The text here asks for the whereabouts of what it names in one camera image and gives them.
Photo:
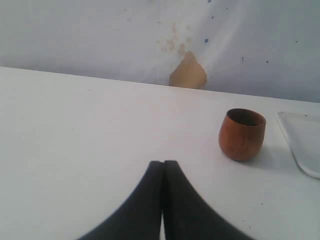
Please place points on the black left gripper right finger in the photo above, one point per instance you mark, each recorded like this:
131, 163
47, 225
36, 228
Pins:
186, 215

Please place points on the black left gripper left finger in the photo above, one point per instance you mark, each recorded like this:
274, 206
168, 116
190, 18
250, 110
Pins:
140, 216

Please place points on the brown wooden cup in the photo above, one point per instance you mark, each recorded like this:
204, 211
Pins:
242, 133

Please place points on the white rectangular tray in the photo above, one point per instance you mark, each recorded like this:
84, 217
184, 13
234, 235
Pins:
302, 134

